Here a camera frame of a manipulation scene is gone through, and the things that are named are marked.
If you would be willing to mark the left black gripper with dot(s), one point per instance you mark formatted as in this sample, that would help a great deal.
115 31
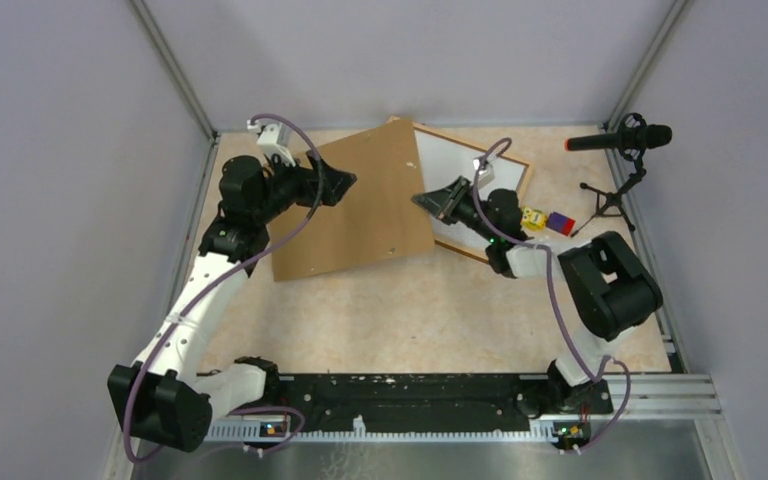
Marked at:
308 178

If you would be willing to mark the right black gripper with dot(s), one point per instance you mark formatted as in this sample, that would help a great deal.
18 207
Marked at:
445 202

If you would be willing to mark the plant photo print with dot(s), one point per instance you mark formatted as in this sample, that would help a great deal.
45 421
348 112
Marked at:
445 158

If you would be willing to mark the brown backing board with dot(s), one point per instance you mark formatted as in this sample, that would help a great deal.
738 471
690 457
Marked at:
376 220

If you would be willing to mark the wooden picture frame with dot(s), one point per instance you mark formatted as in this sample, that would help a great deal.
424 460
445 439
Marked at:
448 163

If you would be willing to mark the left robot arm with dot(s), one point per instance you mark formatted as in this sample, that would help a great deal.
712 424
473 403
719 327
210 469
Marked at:
161 397

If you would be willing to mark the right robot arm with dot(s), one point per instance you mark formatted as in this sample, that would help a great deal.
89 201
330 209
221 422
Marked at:
599 291

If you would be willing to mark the yellow owl toy block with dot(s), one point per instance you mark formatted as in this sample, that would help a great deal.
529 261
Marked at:
533 219

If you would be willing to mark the purple red toy block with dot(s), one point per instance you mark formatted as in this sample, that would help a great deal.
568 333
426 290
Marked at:
560 223

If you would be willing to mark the microphone tripod stand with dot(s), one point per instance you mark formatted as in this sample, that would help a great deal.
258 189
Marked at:
610 204

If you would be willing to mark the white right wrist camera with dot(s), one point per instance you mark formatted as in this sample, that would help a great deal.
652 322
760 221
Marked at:
484 172

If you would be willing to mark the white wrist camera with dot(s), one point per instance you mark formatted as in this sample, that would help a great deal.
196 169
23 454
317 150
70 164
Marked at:
273 141
484 172

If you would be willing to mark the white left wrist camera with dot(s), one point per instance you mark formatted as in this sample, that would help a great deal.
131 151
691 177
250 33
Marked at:
273 141

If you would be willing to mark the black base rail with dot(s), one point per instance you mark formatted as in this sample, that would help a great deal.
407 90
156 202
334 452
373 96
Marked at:
428 403

